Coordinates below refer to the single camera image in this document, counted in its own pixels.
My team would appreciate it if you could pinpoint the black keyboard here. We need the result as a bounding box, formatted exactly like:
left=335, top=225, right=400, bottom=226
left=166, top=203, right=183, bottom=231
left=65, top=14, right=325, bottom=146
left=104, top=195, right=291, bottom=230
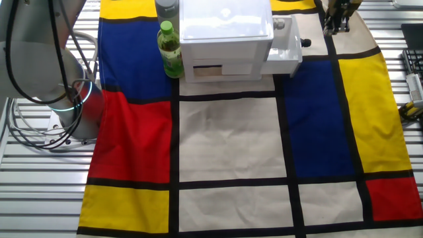
left=401, top=48, right=423, bottom=75

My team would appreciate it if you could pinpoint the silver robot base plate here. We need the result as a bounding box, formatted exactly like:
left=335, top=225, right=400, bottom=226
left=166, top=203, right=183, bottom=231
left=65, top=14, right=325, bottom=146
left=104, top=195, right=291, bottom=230
left=44, top=110, right=97, bottom=148

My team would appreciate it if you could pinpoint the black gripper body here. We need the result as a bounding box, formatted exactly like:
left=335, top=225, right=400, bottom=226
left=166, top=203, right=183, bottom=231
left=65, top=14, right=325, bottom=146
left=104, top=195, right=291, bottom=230
left=325, top=0, right=363, bottom=18

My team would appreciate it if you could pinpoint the white drawer with black knob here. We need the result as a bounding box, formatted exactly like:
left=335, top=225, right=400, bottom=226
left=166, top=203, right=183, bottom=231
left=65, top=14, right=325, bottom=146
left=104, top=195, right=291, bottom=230
left=260, top=15, right=312, bottom=79

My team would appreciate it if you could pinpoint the colour block tablecloth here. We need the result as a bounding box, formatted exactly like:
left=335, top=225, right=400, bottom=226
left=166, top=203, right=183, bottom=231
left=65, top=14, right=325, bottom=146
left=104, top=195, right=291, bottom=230
left=75, top=0, right=423, bottom=238

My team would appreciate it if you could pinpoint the green tea bottle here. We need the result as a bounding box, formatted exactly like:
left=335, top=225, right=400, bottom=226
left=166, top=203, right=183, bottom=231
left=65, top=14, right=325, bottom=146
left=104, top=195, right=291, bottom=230
left=157, top=20, right=185, bottom=79

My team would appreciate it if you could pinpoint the yellow and black clamp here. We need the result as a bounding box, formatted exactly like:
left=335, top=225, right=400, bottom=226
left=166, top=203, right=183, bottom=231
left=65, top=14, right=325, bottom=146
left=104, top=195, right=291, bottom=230
left=398, top=100, right=423, bottom=122

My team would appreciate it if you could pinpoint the black flat device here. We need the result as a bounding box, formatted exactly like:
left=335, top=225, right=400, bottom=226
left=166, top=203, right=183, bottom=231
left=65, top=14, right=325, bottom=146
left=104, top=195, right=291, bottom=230
left=401, top=22, right=423, bottom=50

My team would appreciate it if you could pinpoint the white drawer cabinet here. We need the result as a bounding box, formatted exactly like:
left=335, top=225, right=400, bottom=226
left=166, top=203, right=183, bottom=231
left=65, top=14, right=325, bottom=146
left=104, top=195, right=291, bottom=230
left=179, top=0, right=286, bottom=83

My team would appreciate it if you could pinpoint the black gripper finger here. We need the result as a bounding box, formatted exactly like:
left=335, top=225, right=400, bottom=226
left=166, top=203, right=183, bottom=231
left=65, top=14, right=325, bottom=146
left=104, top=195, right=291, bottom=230
left=323, top=15, right=338, bottom=36
left=336, top=13, right=351, bottom=34

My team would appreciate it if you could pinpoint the grey lidded white container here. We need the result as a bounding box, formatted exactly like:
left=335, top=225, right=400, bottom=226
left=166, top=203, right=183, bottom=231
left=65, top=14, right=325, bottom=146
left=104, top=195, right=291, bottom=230
left=154, top=0, right=180, bottom=34

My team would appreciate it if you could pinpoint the silver ribbed camera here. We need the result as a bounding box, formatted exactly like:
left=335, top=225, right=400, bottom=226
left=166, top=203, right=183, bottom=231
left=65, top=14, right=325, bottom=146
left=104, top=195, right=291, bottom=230
left=405, top=73, right=423, bottom=109

